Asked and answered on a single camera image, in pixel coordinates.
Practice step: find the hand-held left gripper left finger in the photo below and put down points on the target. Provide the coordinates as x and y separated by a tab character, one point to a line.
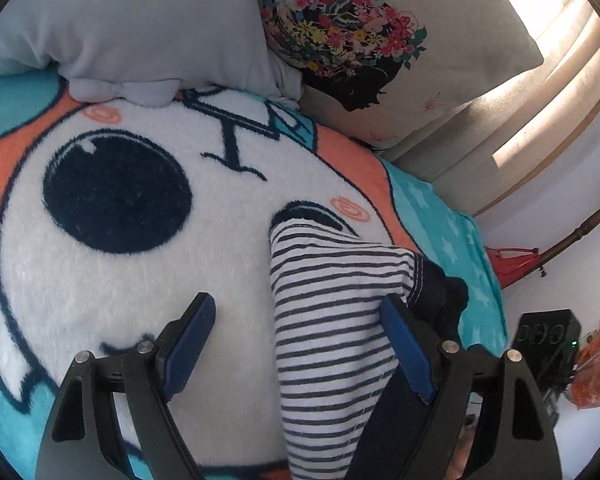
190	345

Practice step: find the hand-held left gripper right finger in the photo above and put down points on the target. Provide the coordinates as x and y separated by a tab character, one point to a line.
410	355

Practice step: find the navy pants with striped panel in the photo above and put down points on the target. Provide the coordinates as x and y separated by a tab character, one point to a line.
320	335

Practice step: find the printed turquoise fleece blanket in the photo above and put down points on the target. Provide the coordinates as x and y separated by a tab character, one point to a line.
130	285

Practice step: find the red cloth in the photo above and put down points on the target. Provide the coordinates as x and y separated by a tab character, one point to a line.
510	265

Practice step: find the black box device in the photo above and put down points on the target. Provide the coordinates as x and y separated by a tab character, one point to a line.
545	335

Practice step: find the brown wooden stick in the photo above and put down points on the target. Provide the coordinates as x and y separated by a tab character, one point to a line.
585	227

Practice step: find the beige padded headboard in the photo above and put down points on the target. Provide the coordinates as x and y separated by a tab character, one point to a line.
505	150

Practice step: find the grey plush pillow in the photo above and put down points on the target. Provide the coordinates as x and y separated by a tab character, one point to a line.
155	25

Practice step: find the cream floral print cushion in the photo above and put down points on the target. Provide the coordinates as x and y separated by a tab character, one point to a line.
455	25

